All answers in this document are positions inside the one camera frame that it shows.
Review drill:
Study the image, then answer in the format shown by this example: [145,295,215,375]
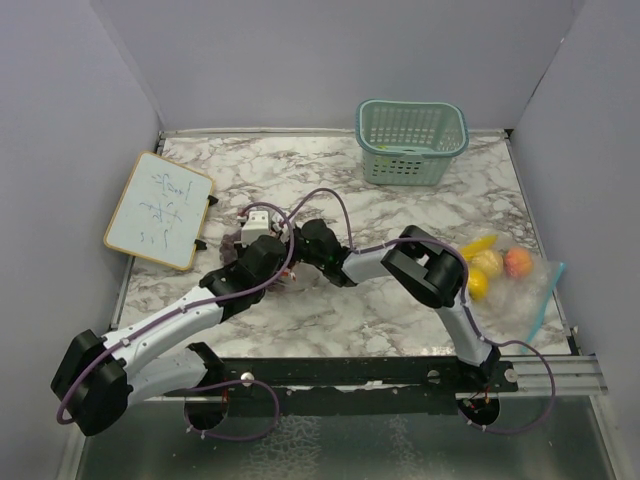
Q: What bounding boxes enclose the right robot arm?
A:
[294,219,500,391]

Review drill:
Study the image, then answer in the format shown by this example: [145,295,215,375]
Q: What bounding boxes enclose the orange fake peach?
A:
[504,246,534,279]

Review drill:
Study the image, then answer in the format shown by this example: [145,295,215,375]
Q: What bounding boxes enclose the clear bag blue zipper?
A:
[459,233,565,344]

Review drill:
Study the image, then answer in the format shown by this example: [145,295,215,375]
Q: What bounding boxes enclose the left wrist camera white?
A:
[240,210,271,247]

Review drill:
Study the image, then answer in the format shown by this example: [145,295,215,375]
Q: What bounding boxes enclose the yellow fake lemon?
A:
[467,268,489,301]

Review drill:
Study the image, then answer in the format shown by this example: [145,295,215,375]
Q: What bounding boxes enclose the yellow fake banana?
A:
[459,234,498,261]

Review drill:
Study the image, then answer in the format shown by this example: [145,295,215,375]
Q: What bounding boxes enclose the small whiteboard wooden frame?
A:
[103,151,215,271]

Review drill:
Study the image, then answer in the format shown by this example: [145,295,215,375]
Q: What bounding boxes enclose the green fake ball fruit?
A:
[373,145,394,175]

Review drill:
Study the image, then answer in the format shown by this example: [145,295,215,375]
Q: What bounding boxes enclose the clear bag red zipper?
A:
[219,224,321,296]

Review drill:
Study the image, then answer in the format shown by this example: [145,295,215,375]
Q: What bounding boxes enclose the dark purple fake grapes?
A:
[219,230,242,265]

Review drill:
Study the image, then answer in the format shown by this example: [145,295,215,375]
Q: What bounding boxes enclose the teal plastic basket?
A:
[355,99,470,186]

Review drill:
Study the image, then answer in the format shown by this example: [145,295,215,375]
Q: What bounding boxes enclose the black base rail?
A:
[162,344,521,419]

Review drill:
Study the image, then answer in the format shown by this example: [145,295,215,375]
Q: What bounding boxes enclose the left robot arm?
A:
[51,235,294,436]

